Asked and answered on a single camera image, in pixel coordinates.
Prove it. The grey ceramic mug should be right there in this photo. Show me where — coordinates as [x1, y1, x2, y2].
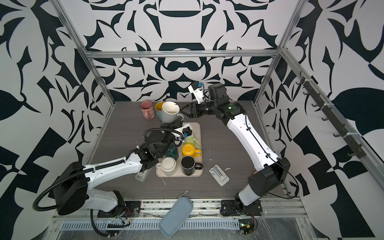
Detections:
[161, 101, 184, 124]

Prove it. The light blue butterfly mug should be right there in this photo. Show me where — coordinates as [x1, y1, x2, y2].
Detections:
[155, 102, 164, 121]

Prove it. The pink ceramic mug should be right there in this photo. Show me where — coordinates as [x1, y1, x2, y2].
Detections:
[140, 100, 156, 120]

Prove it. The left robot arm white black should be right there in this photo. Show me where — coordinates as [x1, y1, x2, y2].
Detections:
[53, 128, 191, 217]

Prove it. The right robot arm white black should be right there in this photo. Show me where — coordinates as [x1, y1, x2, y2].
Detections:
[182, 82, 291, 210]

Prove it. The dark green mug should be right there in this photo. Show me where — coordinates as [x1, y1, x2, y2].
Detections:
[166, 145, 179, 161]

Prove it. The white cream mug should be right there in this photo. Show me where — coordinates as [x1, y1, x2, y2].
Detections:
[156, 157, 177, 177]

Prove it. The yellow mug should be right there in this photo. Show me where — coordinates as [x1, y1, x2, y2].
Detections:
[182, 143, 202, 158]

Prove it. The light green mug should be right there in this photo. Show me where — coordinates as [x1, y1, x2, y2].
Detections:
[184, 134, 201, 148]

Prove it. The black mug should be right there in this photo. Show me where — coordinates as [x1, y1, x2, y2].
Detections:
[181, 156, 203, 176]

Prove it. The beige serving tray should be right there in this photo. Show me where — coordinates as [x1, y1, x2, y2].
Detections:
[156, 122, 203, 178]

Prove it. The blue-grey pencil case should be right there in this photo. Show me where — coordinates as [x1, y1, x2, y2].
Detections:
[159, 190, 194, 238]

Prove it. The green circuit board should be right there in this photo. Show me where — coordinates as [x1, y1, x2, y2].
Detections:
[239, 218, 258, 235]

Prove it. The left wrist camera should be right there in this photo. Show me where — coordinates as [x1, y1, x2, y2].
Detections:
[173, 124, 193, 141]

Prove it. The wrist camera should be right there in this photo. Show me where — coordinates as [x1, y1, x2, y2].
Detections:
[188, 82, 204, 104]
[173, 124, 193, 141]

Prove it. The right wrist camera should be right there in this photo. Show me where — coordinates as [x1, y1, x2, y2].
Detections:
[188, 82, 204, 104]

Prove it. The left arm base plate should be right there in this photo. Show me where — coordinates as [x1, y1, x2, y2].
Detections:
[97, 191, 142, 218]

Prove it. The white cable duct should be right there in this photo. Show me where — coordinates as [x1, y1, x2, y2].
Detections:
[61, 219, 240, 231]

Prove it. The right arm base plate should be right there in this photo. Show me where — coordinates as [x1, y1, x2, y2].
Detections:
[220, 200, 263, 217]

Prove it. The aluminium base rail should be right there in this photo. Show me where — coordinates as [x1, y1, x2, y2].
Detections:
[53, 198, 307, 220]

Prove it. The wall hook rack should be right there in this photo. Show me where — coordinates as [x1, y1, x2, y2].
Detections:
[298, 73, 367, 159]

